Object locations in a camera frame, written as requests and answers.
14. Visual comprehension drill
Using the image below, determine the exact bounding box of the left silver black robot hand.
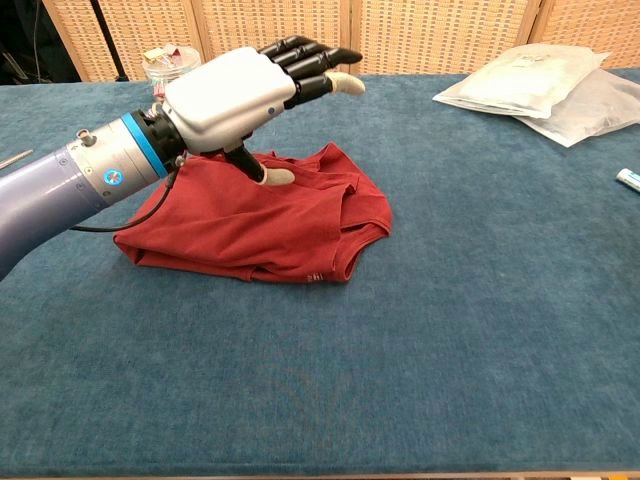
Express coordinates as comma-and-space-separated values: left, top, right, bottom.
160, 34, 367, 186

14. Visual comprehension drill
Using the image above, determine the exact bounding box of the white plastic bag package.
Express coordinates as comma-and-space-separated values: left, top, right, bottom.
432, 43, 612, 120

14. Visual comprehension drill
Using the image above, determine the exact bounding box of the wicker folding screen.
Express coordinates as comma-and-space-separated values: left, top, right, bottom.
42, 0, 640, 84

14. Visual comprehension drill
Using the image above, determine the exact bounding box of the clear jar of binder clips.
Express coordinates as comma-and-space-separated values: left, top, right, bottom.
142, 43, 202, 96

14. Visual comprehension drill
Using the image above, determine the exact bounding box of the black tripod stand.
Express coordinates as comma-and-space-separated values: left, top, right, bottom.
89, 0, 129, 82

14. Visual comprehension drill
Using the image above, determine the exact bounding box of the white marker pen black cap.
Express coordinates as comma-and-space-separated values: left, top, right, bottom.
615, 167, 640, 192

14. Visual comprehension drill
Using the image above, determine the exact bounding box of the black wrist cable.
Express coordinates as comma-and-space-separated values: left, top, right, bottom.
69, 154, 189, 234

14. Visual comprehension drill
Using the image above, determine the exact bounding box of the red t-shirt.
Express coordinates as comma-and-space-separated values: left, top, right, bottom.
113, 142, 394, 285

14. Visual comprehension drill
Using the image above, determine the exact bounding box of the blue carpet table mat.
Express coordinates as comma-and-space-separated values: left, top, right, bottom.
0, 67, 640, 476

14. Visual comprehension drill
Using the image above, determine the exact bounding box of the translucent empty plastic bag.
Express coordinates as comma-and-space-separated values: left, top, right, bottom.
514, 68, 640, 149

